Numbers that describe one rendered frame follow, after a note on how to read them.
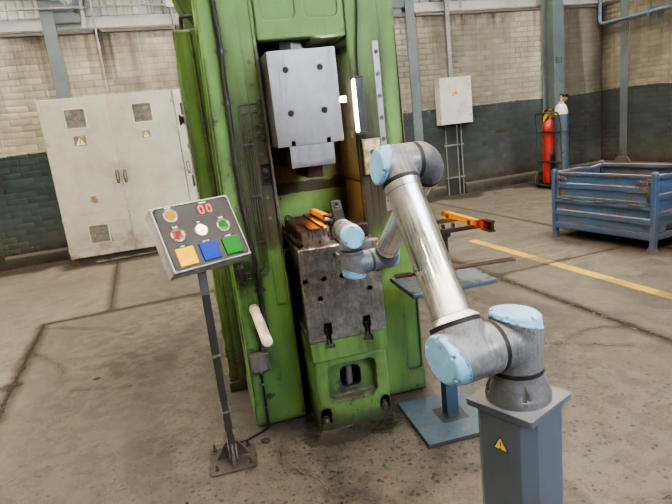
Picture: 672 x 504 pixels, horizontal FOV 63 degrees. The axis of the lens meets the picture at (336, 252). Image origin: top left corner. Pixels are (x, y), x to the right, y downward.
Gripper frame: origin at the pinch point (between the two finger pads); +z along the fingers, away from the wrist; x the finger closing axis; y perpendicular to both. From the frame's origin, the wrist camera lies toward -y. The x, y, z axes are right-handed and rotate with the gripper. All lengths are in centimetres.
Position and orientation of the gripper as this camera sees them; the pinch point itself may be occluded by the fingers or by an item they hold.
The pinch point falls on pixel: (329, 217)
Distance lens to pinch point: 241.6
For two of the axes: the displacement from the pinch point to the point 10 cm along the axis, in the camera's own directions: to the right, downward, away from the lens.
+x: 9.6, -1.6, 2.2
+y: 1.1, 9.6, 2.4
